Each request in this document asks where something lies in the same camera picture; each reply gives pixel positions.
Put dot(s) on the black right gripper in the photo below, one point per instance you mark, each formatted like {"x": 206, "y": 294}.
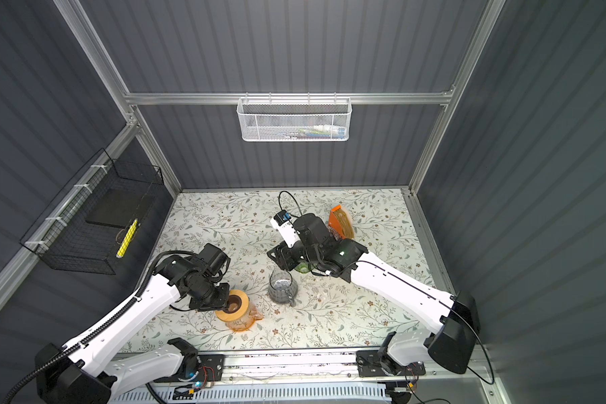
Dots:
{"x": 283, "y": 255}

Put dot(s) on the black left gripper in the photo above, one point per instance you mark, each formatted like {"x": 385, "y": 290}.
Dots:
{"x": 222, "y": 302}

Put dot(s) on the orange glass carafe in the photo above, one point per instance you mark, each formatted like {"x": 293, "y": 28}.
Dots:
{"x": 241, "y": 323}

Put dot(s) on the wooden dripper ring stand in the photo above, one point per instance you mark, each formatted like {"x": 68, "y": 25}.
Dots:
{"x": 238, "y": 306}

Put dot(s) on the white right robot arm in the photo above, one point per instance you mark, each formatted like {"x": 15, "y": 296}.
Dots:
{"x": 451, "y": 322}

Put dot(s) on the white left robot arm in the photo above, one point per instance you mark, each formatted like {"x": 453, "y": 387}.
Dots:
{"x": 84, "y": 369}

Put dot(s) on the green glass dripper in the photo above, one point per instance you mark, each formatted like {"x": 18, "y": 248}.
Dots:
{"x": 305, "y": 267}

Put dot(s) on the orange coffee filter holder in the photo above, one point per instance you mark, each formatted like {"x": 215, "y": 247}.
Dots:
{"x": 339, "y": 221}

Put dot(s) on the grey glass carafe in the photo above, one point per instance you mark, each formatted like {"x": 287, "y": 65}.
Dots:
{"x": 282, "y": 288}

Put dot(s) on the floral table mat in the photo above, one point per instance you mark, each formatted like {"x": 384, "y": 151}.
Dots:
{"x": 328, "y": 312}

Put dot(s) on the yellow green striped stick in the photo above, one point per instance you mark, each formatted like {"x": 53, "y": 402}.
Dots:
{"x": 130, "y": 233}

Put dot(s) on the black flat box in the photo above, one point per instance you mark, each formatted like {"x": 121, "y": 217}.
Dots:
{"x": 119, "y": 208}

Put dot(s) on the markers in white basket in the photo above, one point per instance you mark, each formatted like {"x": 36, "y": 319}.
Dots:
{"x": 323, "y": 132}

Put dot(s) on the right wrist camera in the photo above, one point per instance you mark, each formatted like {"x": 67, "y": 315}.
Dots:
{"x": 281, "y": 222}

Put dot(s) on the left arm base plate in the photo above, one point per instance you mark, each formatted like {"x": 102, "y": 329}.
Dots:
{"x": 202, "y": 368}

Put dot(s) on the black wire basket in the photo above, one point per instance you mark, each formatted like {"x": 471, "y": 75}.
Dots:
{"x": 93, "y": 227}

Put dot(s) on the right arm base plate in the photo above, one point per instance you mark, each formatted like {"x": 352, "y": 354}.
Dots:
{"x": 370, "y": 364}

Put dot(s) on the white wire mesh basket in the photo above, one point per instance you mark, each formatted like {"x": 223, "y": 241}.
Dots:
{"x": 264, "y": 121}

